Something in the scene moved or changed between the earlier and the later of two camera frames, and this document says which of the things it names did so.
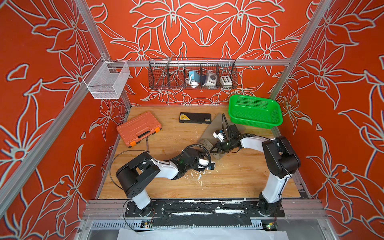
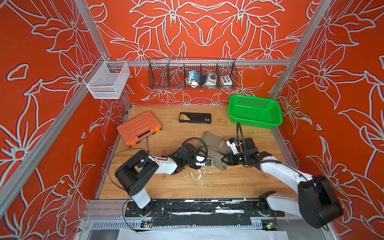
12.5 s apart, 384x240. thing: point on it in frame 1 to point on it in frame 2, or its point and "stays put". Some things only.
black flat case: (195, 117) stays put
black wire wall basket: (191, 73) stays put
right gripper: (215, 146) to (230, 157)
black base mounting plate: (204, 213) stays put
